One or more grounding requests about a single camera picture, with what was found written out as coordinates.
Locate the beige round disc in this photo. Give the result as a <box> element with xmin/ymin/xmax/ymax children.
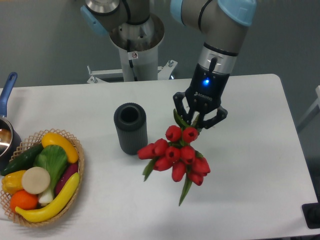
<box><xmin>21</xmin><ymin>166</ymin><xmax>51</xmax><ymax>195</ymax></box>

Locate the dark grey ribbed vase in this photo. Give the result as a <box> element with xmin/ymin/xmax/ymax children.
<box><xmin>113</xmin><ymin>102</ymin><xmax>148</xmax><ymax>155</ymax></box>

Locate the yellow bell pepper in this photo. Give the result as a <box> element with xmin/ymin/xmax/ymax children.
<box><xmin>1</xmin><ymin>170</ymin><xmax>26</xmax><ymax>195</ymax></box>

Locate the white furniture at right edge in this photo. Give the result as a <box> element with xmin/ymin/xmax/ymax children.
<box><xmin>296</xmin><ymin>85</ymin><xmax>320</xmax><ymax>134</ymax></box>

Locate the orange fruit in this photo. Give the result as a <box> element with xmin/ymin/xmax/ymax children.
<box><xmin>10</xmin><ymin>190</ymin><xmax>38</xmax><ymax>213</ymax></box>

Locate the blue handled saucepan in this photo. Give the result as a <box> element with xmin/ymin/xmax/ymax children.
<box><xmin>0</xmin><ymin>72</ymin><xmax>21</xmax><ymax>171</ymax></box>

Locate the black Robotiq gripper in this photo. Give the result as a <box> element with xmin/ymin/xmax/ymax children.
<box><xmin>173</xmin><ymin>64</ymin><xmax>230</xmax><ymax>130</ymax></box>

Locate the woven wicker basket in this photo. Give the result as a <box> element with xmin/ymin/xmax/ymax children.
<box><xmin>0</xmin><ymin>129</ymin><xmax>84</xmax><ymax>227</ymax></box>

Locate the green bok choy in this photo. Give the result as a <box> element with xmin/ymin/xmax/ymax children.
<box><xmin>33</xmin><ymin>145</ymin><xmax>68</xmax><ymax>206</ymax></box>

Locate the red tulip bouquet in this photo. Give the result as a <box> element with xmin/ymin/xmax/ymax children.
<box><xmin>137</xmin><ymin>110</ymin><xmax>211</xmax><ymax>205</ymax></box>

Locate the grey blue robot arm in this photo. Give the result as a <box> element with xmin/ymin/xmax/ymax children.
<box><xmin>80</xmin><ymin>0</ymin><xmax>257</xmax><ymax>130</ymax></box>

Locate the yellow banana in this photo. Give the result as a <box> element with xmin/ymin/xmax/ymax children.
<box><xmin>15</xmin><ymin>172</ymin><xmax>80</xmax><ymax>223</ymax></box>

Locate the black device at edge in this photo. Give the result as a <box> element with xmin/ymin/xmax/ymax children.
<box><xmin>301</xmin><ymin>202</ymin><xmax>320</xmax><ymax>229</ymax></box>

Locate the purple sweet potato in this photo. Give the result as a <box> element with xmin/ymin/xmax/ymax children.
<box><xmin>54</xmin><ymin>162</ymin><xmax>78</xmax><ymax>196</ymax></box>

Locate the green cucumber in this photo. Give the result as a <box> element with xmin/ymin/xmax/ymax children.
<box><xmin>0</xmin><ymin>144</ymin><xmax>44</xmax><ymax>176</ymax></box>

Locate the yellow squash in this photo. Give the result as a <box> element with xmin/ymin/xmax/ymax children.
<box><xmin>41</xmin><ymin>132</ymin><xmax>79</xmax><ymax>164</ymax></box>

